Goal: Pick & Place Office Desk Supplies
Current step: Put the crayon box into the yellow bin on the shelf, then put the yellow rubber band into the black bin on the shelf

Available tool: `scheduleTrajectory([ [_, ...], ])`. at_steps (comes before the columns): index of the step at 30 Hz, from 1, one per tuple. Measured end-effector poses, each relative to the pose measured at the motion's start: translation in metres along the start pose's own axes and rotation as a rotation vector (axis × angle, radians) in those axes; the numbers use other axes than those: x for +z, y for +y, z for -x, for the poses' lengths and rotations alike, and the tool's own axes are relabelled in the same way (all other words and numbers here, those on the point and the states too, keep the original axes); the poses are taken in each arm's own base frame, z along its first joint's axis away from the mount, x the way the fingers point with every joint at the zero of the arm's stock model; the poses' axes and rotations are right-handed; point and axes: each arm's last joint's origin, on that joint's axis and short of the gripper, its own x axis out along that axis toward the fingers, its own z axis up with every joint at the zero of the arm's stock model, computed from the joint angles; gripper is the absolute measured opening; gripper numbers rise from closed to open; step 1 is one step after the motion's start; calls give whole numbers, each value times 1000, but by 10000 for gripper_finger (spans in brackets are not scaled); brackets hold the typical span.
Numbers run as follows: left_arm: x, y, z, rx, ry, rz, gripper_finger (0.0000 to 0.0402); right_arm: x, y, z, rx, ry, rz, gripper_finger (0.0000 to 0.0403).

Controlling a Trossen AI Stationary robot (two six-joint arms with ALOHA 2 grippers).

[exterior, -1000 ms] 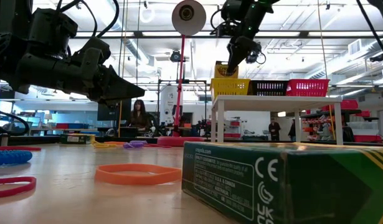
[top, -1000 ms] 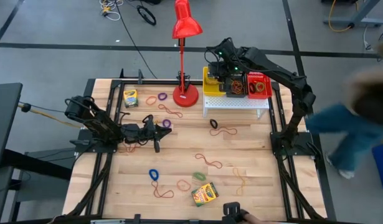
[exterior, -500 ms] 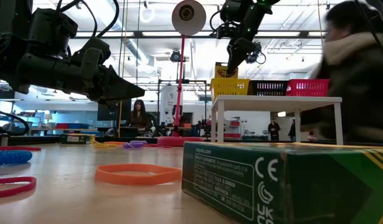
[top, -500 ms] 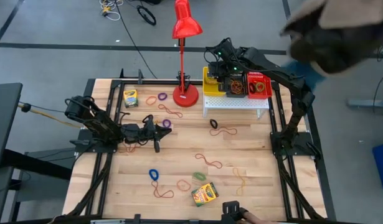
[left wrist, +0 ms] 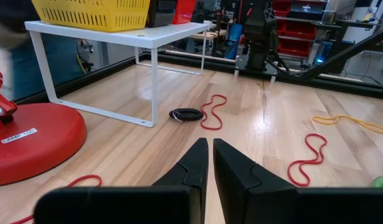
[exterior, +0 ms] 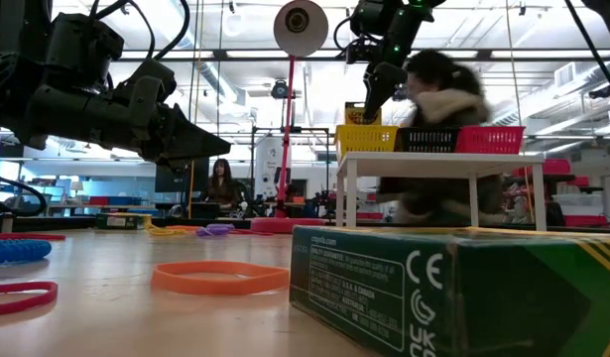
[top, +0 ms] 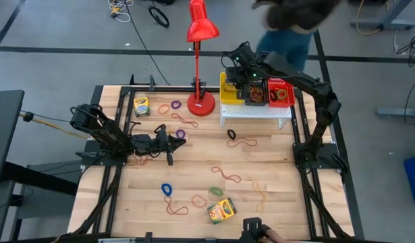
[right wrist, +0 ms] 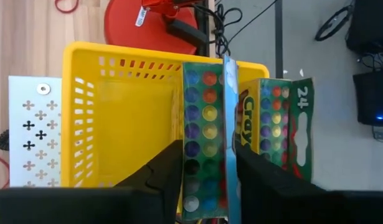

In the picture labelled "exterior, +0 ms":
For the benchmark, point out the person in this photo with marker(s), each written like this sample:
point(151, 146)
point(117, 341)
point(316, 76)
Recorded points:
point(448, 104)
point(222, 183)

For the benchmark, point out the white machine column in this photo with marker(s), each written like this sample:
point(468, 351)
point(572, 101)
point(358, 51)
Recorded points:
point(267, 163)

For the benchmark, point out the white perforated riser shelf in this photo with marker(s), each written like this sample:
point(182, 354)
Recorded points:
point(433, 163)

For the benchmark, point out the yellow rubber band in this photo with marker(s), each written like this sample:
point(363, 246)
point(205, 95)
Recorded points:
point(158, 231)

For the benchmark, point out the black plastic basket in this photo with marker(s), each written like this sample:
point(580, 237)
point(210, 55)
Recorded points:
point(426, 141)

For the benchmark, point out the red plastic basket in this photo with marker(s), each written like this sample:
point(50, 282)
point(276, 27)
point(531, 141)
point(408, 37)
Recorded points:
point(490, 139)

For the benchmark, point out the black metal stand frame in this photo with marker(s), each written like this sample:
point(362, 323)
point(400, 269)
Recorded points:
point(309, 129)

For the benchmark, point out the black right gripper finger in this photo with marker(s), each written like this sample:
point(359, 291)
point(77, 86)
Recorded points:
point(399, 82)
point(379, 89)

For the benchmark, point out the yellow plastic basket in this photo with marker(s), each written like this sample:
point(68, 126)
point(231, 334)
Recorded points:
point(366, 139)

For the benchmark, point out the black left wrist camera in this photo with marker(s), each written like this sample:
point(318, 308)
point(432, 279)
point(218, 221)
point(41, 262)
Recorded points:
point(151, 79)

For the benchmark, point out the black background robot arm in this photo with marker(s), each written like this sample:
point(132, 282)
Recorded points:
point(324, 203)

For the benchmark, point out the shelf with red bins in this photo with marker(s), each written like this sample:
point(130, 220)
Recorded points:
point(557, 166)

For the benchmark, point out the pink-red silicone wristband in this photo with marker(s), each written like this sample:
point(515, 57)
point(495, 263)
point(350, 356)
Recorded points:
point(49, 296)

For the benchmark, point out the orange silicone wristband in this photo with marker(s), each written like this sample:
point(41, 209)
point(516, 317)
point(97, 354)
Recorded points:
point(220, 286)

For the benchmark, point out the small black camera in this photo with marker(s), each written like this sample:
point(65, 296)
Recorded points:
point(280, 90)

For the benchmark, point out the red desk lamp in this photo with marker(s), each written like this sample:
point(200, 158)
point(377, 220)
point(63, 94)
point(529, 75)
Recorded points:
point(309, 35)

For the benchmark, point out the black table edge frame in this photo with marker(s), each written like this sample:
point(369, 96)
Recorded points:
point(61, 221)

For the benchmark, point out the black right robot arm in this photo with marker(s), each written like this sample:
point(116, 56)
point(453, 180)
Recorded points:
point(408, 20)

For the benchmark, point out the small table lamp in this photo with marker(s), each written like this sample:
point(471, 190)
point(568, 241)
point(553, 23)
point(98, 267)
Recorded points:
point(76, 186)

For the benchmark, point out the black spotlight fixture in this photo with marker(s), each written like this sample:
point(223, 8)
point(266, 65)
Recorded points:
point(601, 91)

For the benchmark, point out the black computer monitor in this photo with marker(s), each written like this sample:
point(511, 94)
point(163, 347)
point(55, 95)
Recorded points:
point(175, 181)

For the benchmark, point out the orange rubber band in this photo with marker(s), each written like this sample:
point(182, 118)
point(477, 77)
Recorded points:
point(185, 228)

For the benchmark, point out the red rubber band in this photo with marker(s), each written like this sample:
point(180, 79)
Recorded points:
point(27, 237)
point(245, 232)

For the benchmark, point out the Crayola crayon box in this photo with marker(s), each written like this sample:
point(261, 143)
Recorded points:
point(354, 116)
point(121, 221)
point(508, 297)

